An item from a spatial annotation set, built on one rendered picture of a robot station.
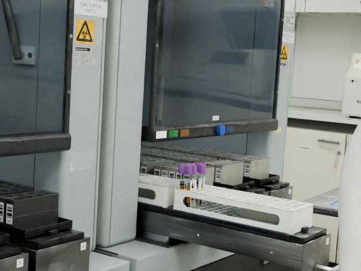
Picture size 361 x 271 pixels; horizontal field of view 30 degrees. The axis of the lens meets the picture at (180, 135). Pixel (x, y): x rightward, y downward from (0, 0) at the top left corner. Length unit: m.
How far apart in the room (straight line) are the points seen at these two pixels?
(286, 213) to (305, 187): 2.58
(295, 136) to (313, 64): 0.79
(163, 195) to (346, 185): 0.66
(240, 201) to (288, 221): 0.11
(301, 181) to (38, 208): 2.80
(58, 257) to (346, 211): 0.54
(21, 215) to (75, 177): 0.16
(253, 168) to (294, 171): 2.04
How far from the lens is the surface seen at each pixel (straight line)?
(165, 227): 1.52
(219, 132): 1.71
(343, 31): 4.52
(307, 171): 3.93
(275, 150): 2.07
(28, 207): 1.27
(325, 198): 1.78
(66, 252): 1.26
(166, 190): 1.53
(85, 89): 1.36
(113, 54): 1.42
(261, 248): 1.39
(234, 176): 1.85
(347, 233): 0.94
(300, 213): 1.39
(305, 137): 3.92
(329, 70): 4.54
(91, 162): 1.40
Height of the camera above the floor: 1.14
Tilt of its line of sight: 6 degrees down
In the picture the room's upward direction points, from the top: 3 degrees clockwise
